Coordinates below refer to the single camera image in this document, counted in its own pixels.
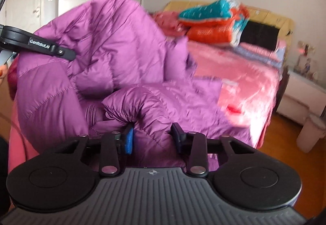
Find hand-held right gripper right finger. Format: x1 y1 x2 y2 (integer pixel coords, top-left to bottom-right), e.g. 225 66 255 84
170 122 258 178

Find white nightstand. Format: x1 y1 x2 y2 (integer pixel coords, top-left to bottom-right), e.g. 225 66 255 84
276 67 326 126

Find wall socket with charger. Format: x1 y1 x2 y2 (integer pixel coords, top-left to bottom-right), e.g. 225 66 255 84
297 42 316 56

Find yellow covered headboard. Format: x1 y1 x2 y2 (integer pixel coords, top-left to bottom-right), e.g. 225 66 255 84
163 1 296 44

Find teal and orange quilt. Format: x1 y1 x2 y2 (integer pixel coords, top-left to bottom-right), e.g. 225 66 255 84
178 0 251 47

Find white door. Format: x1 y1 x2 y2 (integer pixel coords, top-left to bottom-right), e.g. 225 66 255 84
5 0 49 37

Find crimson down jacket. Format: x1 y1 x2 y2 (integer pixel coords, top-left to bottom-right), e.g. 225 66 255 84
7 58 19 103

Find purple down jacket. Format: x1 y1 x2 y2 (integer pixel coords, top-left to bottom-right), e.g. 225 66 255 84
14 0 255 172

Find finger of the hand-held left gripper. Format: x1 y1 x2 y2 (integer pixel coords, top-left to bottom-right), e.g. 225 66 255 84
25 33 77 61

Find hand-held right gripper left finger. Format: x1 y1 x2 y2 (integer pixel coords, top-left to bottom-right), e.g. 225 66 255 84
52 123 134 178

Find pink folded love print blanket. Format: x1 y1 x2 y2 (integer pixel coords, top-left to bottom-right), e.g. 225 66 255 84
151 10 190 37

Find pink heart print blanket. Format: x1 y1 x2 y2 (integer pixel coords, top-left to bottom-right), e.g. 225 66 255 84
8 11 284 174

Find folded pastel blankets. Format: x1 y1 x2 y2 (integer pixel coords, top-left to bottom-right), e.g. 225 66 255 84
232 39 287 69

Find pale pink trash bin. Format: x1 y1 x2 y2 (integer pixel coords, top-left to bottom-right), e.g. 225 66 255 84
296 113 326 153

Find photo frame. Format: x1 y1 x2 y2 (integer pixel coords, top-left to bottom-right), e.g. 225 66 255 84
293 55 316 79

